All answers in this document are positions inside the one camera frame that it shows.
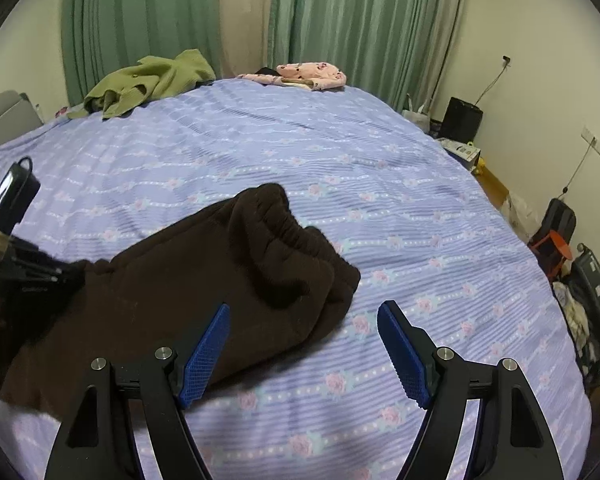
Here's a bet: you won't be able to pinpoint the pile of clothes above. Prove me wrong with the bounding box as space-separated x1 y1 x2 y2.
552 280 593 361

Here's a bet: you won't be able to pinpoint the white wall socket plate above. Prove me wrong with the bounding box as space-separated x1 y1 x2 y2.
580 126 600 166

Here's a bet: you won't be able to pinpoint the olive green garment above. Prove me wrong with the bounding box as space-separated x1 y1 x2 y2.
67 49 217 120

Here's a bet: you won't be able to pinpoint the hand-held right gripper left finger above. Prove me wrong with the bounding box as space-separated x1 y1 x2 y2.
44 303 232 480

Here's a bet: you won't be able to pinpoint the grey padded headboard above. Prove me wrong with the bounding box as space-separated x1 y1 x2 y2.
0 91 45 150

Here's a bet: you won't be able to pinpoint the printed cardboard box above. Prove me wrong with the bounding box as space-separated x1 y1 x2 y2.
437 137 481 168

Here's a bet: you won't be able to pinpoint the dark brown pants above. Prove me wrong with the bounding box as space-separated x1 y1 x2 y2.
0 183 362 418

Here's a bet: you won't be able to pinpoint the pink floral garment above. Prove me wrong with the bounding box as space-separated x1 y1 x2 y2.
236 62 347 92

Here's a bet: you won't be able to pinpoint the white bag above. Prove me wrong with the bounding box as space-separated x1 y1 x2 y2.
402 94 433 133

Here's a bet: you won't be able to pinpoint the clear plastic bag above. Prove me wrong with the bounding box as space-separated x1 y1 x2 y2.
500 192 538 241

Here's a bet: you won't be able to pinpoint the green curtain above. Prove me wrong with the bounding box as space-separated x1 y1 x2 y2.
61 0 223 106
267 0 468 111

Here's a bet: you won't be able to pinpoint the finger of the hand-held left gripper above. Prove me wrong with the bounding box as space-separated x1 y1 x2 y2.
22 255 88 306

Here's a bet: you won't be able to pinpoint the thin black cable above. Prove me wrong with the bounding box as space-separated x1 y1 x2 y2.
477 62 508 108
561 137 593 196

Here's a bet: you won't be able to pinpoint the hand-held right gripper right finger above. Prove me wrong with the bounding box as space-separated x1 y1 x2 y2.
376 300 565 480

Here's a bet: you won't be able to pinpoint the purple floral bedsheet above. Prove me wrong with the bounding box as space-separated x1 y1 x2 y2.
0 77 593 480

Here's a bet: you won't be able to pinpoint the black and orange backpack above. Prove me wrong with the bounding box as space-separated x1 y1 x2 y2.
527 197 577 281

